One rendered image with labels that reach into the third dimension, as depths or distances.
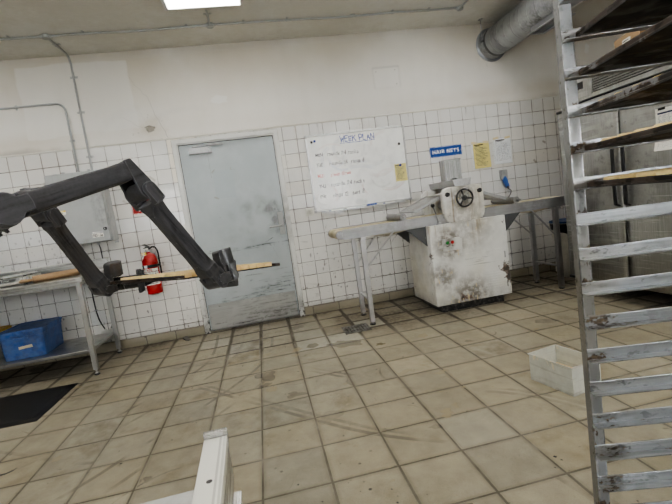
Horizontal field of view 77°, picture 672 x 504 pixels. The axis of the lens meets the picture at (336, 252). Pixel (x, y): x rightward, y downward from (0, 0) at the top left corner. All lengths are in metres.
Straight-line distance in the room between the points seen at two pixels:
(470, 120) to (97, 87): 4.02
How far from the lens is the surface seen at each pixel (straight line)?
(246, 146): 4.82
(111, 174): 1.38
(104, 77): 5.15
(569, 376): 2.66
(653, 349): 1.41
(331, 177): 4.80
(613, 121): 4.25
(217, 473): 0.55
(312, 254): 4.78
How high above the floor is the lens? 1.17
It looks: 6 degrees down
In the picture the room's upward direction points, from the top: 8 degrees counter-clockwise
